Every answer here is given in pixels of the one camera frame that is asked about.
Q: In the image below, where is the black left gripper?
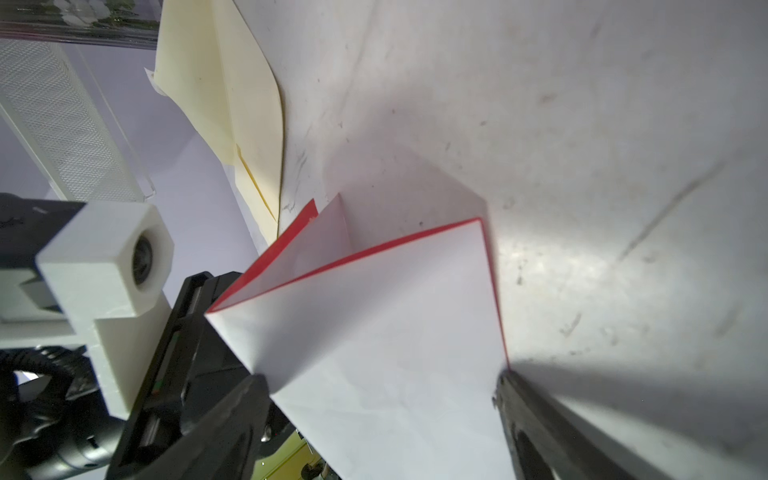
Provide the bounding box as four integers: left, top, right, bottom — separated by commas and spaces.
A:
106, 272, 294, 479

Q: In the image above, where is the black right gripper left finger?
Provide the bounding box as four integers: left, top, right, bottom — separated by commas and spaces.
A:
134, 375, 271, 480

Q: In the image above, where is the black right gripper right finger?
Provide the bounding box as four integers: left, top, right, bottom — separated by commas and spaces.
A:
493, 370, 633, 479

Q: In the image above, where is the white sheet of paper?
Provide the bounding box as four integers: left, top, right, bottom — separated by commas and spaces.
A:
206, 198, 514, 479

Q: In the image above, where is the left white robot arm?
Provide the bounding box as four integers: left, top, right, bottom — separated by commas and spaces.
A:
1, 193, 294, 479

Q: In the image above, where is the pale yellow envelope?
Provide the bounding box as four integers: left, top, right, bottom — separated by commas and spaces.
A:
152, 0, 284, 243

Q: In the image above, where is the white mesh two-tier shelf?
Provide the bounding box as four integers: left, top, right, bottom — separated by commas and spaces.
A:
1, 39, 156, 202

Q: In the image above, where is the purple ribbed glass vase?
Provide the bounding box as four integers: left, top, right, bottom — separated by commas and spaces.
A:
1, 0, 163, 50

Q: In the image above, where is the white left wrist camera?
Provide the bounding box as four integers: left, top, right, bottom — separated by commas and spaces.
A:
36, 202, 174, 420

